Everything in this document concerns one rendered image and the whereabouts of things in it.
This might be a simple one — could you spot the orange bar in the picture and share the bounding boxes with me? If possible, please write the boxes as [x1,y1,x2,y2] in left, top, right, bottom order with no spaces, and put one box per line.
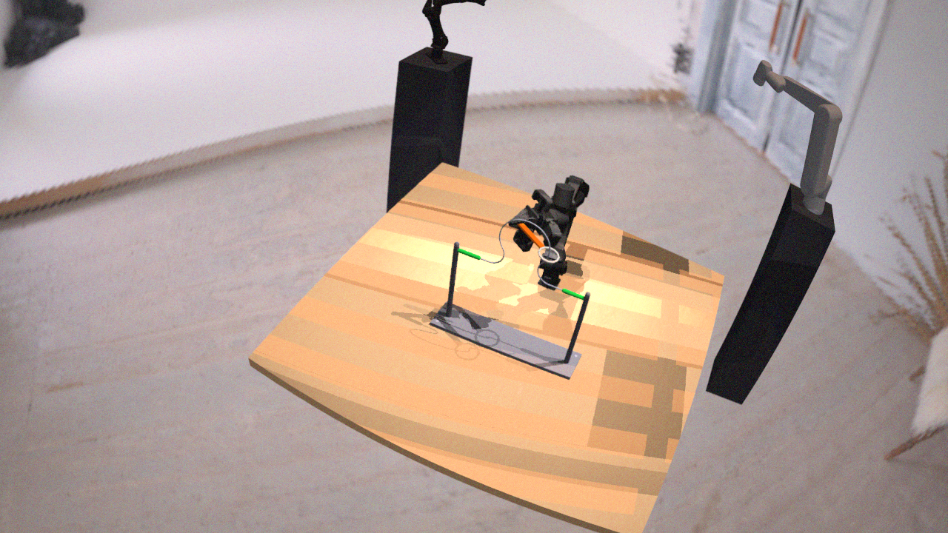
[516,224,560,264]

